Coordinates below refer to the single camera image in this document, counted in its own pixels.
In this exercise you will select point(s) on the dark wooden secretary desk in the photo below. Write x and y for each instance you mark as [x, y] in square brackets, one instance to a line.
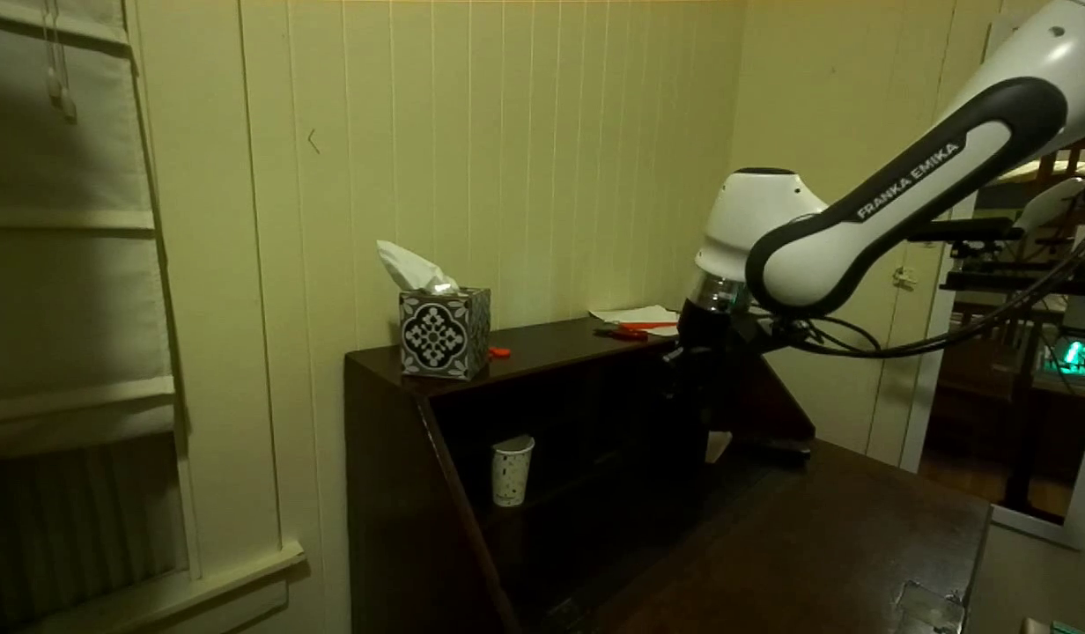
[626, 525]

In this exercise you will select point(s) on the small orange object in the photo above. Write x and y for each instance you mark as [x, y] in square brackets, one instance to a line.
[499, 350]

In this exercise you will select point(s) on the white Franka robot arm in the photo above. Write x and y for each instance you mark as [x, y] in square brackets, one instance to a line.
[770, 239]

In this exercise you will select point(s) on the patterned tissue box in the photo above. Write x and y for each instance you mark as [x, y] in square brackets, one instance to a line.
[440, 322]

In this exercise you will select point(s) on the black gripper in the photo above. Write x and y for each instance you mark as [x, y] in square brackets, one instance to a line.
[719, 334]

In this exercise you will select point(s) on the wooden railing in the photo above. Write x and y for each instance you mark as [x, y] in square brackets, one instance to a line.
[1065, 164]

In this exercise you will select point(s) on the folded white paper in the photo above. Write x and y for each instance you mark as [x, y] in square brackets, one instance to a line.
[716, 444]

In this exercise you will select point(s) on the white paper cup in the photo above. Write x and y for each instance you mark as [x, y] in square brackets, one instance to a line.
[507, 472]

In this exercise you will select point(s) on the beige roman window shade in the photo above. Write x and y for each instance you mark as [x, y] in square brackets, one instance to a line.
[85, 330]

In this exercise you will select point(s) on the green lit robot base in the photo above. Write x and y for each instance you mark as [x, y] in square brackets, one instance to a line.
[1073, 357]

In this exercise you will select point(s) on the orange spatula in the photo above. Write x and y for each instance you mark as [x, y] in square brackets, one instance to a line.
[635, 334]

